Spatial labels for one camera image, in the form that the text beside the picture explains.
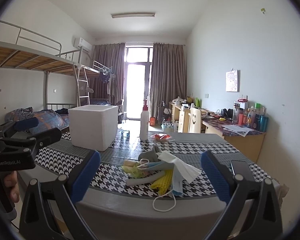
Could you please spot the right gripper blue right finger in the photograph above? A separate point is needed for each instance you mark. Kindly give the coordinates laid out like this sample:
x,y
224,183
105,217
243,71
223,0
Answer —
x,y
253,203

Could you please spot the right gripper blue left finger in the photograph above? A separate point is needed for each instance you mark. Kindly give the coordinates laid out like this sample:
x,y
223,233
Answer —
x,y
37,220

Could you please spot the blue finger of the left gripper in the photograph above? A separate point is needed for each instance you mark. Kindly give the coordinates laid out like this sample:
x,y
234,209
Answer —
x,y
43,136
12,127

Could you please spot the blue face mask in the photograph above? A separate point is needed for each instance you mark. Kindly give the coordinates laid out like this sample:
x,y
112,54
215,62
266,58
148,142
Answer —
x,y
169,193

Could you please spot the grey sock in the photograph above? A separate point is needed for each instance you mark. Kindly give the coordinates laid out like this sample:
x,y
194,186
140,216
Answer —
x,y
151,155

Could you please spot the bagged pastel cloth bundle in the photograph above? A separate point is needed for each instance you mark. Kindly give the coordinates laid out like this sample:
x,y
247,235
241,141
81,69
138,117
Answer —
x,y
130,167

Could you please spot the yellow foam fruit net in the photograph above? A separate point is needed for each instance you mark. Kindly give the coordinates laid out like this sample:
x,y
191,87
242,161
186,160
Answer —
x,y
163,184

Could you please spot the person's left hand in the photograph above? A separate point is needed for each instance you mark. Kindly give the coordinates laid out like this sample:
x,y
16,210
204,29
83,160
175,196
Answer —
x,y
10,183

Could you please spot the houndstooth tablecloth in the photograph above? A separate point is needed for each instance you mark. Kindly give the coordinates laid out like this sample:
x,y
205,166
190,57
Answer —
x,y
61,157

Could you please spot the white styrofoam box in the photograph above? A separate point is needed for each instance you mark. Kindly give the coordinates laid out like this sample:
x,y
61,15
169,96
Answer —
x,y
93,127

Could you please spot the metal bunk bed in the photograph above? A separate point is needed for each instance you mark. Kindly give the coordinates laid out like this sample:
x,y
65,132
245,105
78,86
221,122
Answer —
x,y
34,72

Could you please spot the wooden desk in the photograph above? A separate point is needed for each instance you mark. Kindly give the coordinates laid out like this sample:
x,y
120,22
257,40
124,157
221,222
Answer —
x,y
250,145

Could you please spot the papers on desk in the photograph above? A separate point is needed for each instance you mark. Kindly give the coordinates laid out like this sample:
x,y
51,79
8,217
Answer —
x,y
242,131

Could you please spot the white air conditioner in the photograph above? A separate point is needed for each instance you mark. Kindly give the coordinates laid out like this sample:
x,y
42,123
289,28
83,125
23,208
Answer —
x,y
82,43

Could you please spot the black headphones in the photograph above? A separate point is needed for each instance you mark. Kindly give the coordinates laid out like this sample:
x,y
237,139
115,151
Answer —
x,y
227,113

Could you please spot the left brown curtain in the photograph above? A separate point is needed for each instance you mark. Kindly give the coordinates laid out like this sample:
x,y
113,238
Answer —
x,y
109,84

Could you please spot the brown curtain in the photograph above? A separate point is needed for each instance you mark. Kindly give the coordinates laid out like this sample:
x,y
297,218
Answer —
x,y
168,75
109,84

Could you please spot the white pump bottle red cap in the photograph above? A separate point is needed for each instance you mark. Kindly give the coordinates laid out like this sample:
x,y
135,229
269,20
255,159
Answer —
x,y
144,122

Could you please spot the wooden smiley chair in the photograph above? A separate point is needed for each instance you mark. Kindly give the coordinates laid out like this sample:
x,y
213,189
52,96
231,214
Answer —
x,y
195,121

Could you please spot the red snack packet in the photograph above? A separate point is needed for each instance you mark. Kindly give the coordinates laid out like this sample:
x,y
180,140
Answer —
x,y
161,137

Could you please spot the right brown curtain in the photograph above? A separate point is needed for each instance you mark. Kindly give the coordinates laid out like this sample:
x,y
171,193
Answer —
x,y
168,75

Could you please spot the ceiling light fixture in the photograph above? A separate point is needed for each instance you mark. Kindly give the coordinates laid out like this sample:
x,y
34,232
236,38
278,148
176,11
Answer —
x,y
132,15

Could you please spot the anime wall picture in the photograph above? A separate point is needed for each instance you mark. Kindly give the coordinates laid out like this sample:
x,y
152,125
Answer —
x,y
231,81

